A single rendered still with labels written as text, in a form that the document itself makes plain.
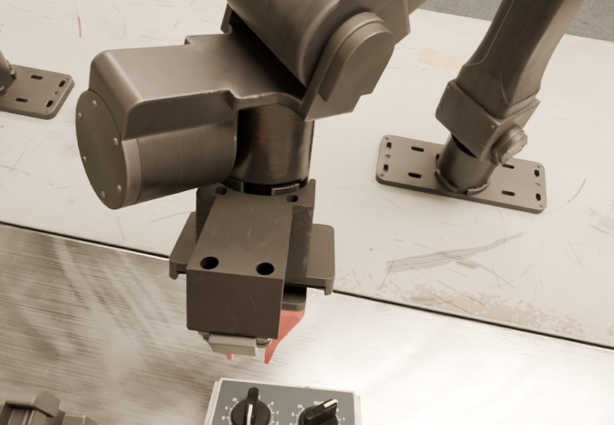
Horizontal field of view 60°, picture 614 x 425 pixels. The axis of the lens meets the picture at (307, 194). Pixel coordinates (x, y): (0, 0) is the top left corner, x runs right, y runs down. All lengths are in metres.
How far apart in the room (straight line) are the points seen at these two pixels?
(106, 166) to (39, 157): 0.43
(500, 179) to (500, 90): 0.19
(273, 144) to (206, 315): 0.10
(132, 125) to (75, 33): 0.60
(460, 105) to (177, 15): 0.46
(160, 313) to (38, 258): 0.15
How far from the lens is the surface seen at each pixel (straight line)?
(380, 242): 0.59
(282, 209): 0.29
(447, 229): 0.62
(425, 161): 0.65
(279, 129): 0.28
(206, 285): 0.24
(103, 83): 0.25
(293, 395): 0.49
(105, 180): 0.27
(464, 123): 0.54
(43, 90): 0.75
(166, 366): 0.54
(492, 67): 0.50
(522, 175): 0.68
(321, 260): 0.34
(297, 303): 0.33
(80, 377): 0.56
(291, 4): 0.25
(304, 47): 0.24
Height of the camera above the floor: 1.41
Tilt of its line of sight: 57 degrees down
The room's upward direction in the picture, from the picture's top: 6 degrees clockwise
